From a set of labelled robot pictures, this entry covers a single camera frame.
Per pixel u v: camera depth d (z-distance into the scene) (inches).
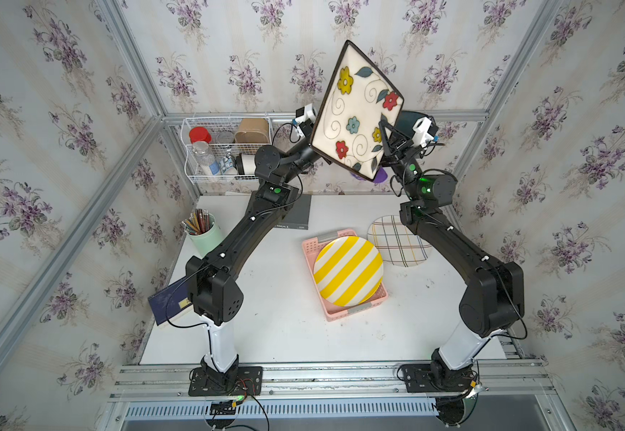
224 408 28.1
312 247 38.0
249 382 28.3
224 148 36.6
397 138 23.6
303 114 23.4
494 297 17.8
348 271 35.7
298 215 42.4
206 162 35.6
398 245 40.0
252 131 34.8
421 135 23.7
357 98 20.4
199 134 36.5
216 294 18.2
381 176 25.5
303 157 22.3
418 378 28.7
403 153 22.5
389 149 22.9
